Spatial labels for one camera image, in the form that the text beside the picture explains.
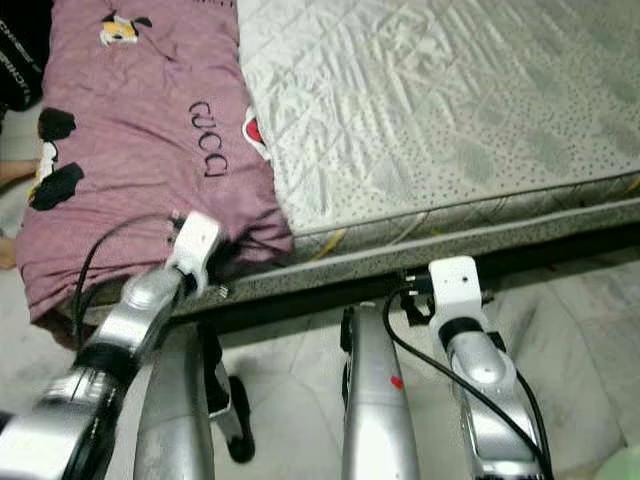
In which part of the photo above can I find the pink printed blanket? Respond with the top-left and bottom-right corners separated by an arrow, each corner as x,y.
15,0 -> 294,323

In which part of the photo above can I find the grey bed base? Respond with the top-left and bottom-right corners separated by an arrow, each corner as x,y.
80,190 -> 640,326

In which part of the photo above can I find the grey right robot leg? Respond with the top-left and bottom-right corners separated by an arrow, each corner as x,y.
338,303 -> 421,480

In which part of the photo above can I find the grey robot leg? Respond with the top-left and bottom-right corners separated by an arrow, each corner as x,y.
338,303 -> 421,480
132,322 -> 256,480

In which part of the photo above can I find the white quilted mattress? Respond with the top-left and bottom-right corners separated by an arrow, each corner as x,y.
238,0 -> 640,263

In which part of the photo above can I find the pale green cloth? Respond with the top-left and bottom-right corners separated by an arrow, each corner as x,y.
592,447 -> 640,480

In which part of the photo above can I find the grey left robot leg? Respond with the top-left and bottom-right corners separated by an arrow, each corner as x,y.
132,322 -> 256,480

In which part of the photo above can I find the black bag with white print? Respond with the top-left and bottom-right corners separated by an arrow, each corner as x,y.
0,0 -> 51,111

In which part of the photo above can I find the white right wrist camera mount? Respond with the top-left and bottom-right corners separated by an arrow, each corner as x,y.
428,256 -> 483,331

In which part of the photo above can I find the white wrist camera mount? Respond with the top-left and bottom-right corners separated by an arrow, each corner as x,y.
165,210 -> 226,296
428,256 -> 483,331

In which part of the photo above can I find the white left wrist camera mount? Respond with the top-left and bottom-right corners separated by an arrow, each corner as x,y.
165,210 -> 226,296

